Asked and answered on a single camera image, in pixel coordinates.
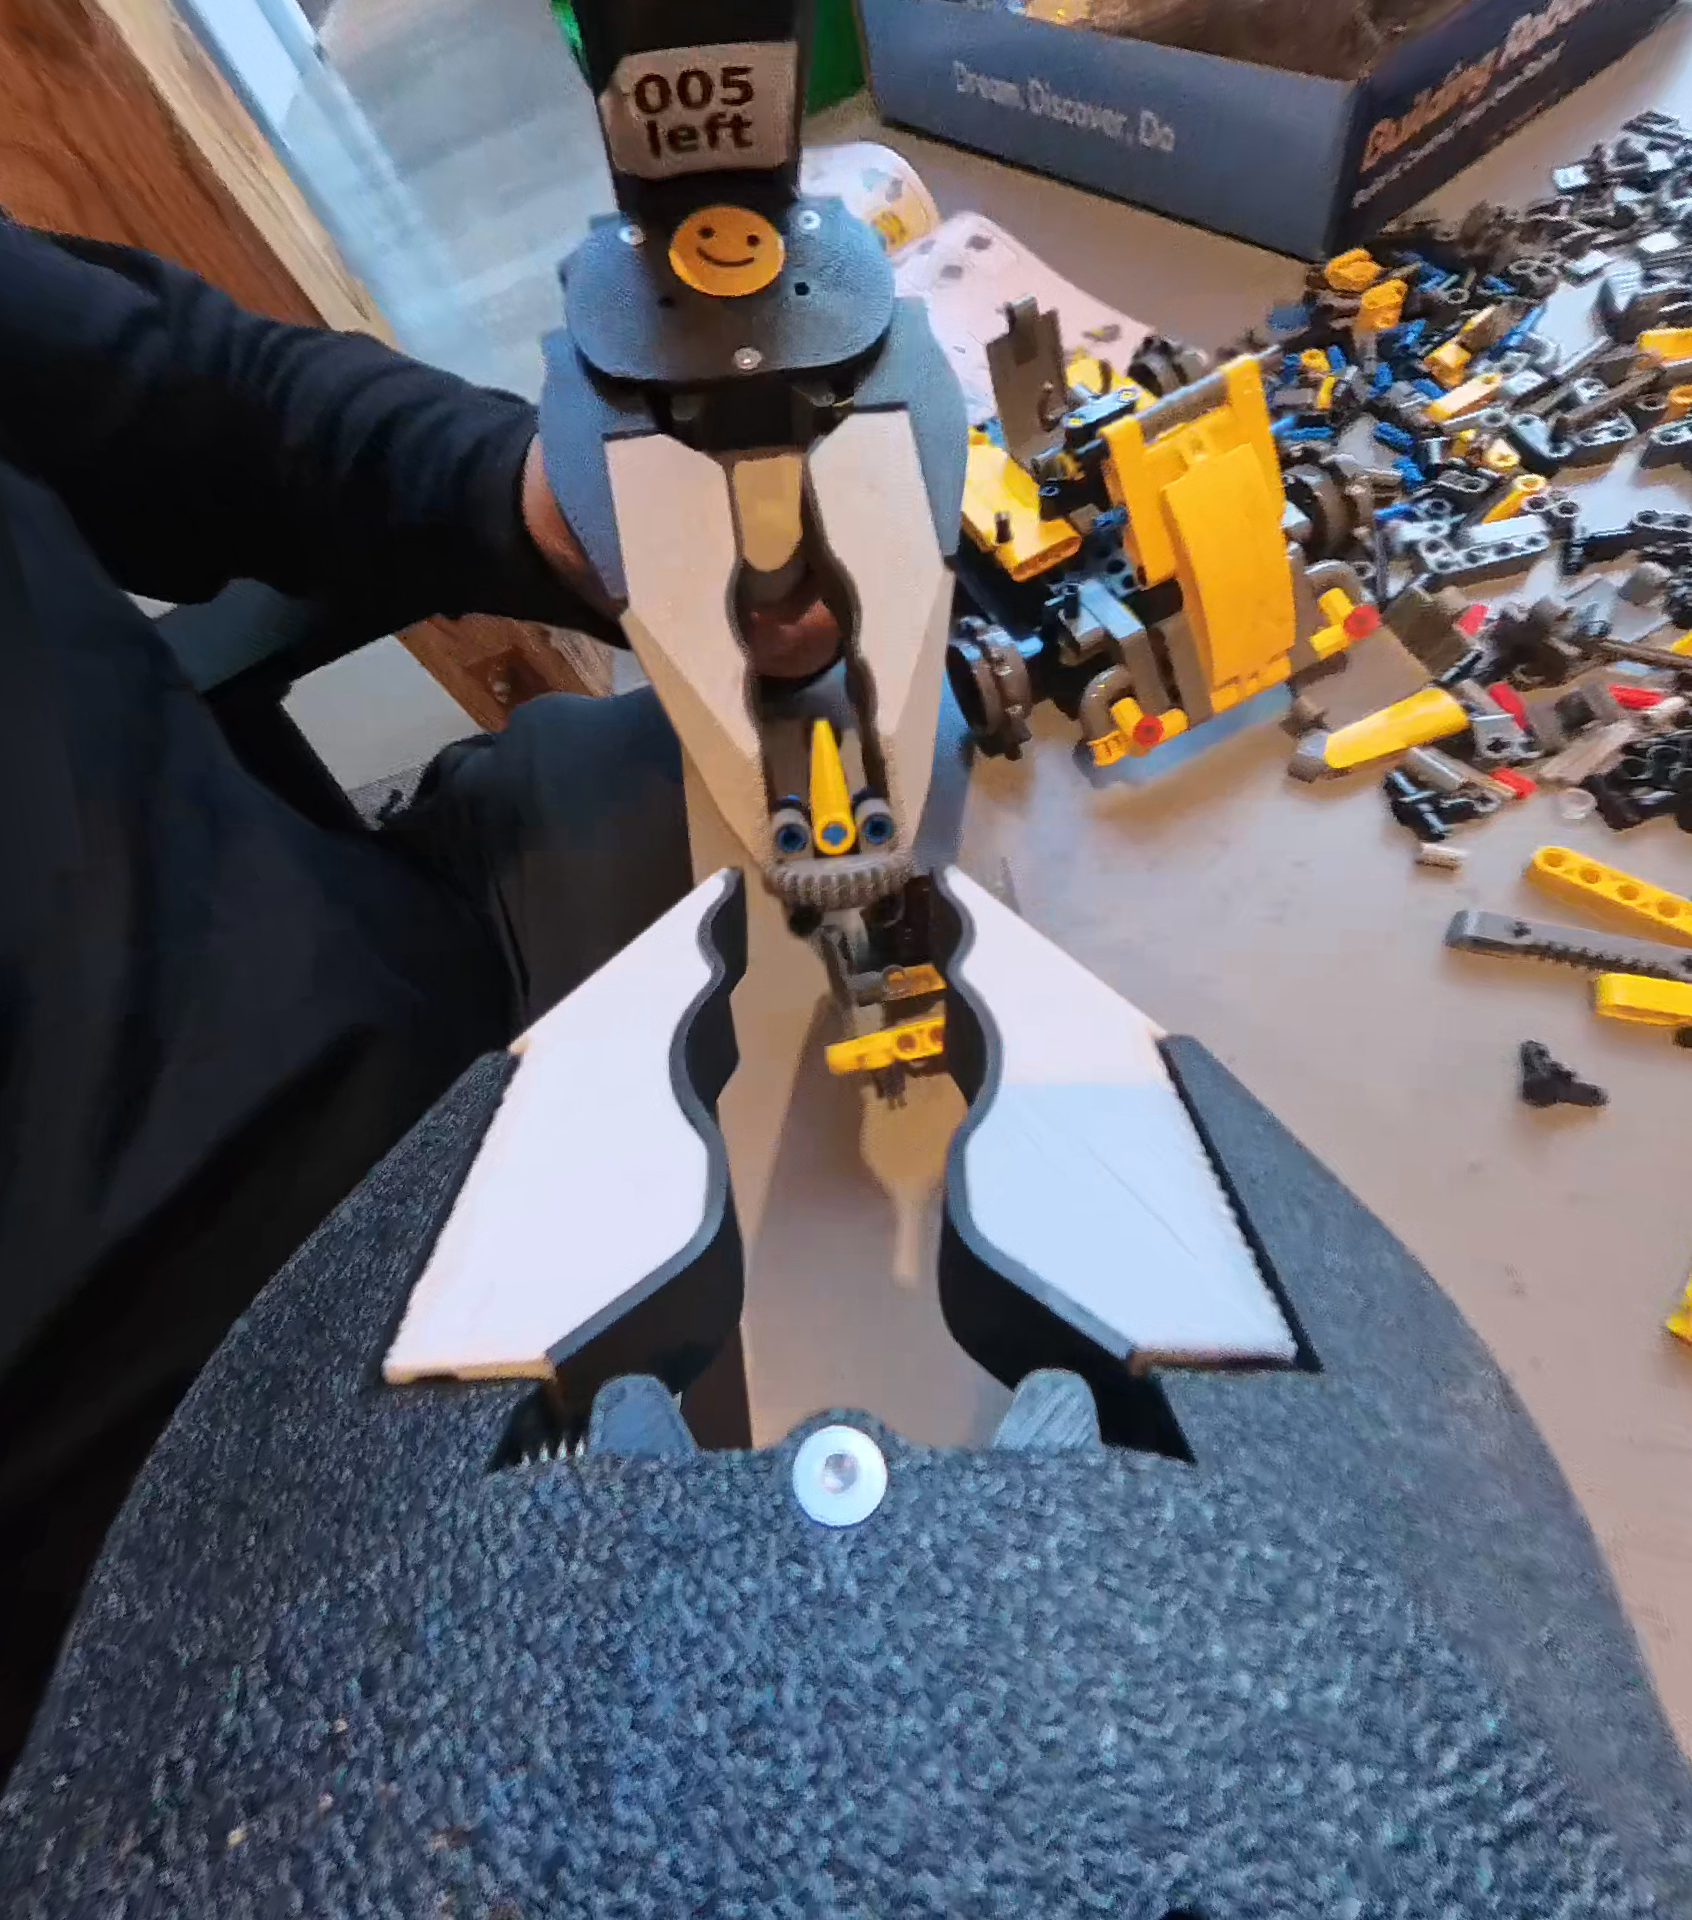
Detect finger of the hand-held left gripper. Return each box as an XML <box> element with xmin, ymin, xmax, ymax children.
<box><xmin>603</xmin><ymin>431</ymin><xmax>788</xmax><ymax>875</ymax></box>
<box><xmin>802</xmin><ymin>397</ymin><xmax>978</xmax><ymax>871</ymax></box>

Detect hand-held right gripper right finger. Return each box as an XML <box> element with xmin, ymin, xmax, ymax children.
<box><xmin>936</xmin><ymin>864</ymin><xmax>1307</xmax><ymax>1392</ymax></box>

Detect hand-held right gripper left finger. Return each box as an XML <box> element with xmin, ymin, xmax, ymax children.
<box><xmin>381</xmin><ymin>864</ymin><xmax>751</xmax><ymax>1424</ymax></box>

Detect small yellow grey brick assembly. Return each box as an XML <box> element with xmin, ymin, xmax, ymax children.
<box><xmin>749</xmin><ymin>683</ymin><xmax>958</xmax><ymax>1104</ymax></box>

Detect grey gear brick assembly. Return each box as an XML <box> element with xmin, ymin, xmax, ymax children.
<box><xmin>759</xmin><ymin>716</ymin><xmax>927</xmax><ymax>939</ymax></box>

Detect person's left forearm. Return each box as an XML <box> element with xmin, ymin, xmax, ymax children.
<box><xmin>0</xmin><ymin>172</ymin><xmax>632</xmax><ymax>646</ymax></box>

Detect light grey desk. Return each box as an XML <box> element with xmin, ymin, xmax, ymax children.
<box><xmin>690</xmin><ymin>112</ymin><xmax>1692</xmax><ymax>1915</ymax></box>

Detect wooden desk leg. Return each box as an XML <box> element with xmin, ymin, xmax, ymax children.
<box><xmin>0</xmin><ymin>0</ymin><xmax>616</xmax><ymax>741</ymax></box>

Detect person's left hand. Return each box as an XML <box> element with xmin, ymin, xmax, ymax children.
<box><xmin>525</xmin><ymin>435</ymin><xmax>849</xmax><ymax>679</ymax></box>

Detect instruction booklet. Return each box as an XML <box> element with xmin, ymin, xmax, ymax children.
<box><xmin>888</xmin><ymin>212</ymin><xmax>1137</xmax><ymax>405</ymax></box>

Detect person's legs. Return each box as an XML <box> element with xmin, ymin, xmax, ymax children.
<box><xmin>374</xmin><ymin>686</ymin><xmax>706</xmax><ymax>1054</ymax></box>

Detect partly built yellow brick vehicle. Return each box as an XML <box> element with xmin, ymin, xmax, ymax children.
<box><xmin>943</xmin><ymin>297</ymin><xmax>1389</xmax><ymax>773</ymax></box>

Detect black office chair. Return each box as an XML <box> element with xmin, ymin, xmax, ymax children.
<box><xmin>155</xmin><ymin>576</ymin><xmax>406</xmax><ymax>843</ymax></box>

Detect small black connector brick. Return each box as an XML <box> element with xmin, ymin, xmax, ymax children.
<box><xmin>1519</xmin><ymin>1039</ymin><xmax>1607</xmax><ymax>1114</ymax></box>

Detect person's black top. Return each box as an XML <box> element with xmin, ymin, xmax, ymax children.
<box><xmin>0</xmin><ymin>91</ymin><xmax>533</xmax><ymax>1893</ymax></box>

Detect blue cardboard kit box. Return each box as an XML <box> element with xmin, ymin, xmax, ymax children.
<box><xmin>854</xmin><ymin>0</ymin><xmax>1681</xmax><ymax>264</ymax></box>

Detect yellow pointed panel brick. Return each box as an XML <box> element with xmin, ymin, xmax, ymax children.
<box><xmin>1286</xmin><ymin>683</ymin><xmax>1482</xmax><ymax>785</ymax></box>

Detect grey toothed rack beam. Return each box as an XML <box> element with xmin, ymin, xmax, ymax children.
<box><xmin>1442</xmin><ymin>907</ymin><xmax>1692</xmax><ymax>995</ymax></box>

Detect yellow beam with holes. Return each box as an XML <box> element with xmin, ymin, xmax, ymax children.
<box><xmin>1526</xmin><ymin>845</ymin><xmax>1692</xmax><ymax>995</ymax></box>

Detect pile of loose brick parts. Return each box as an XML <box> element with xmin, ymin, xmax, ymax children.
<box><xmin>1267</xmin><ymin>112</ymin><xmax>1692</xmax><ymax>843</ymax></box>

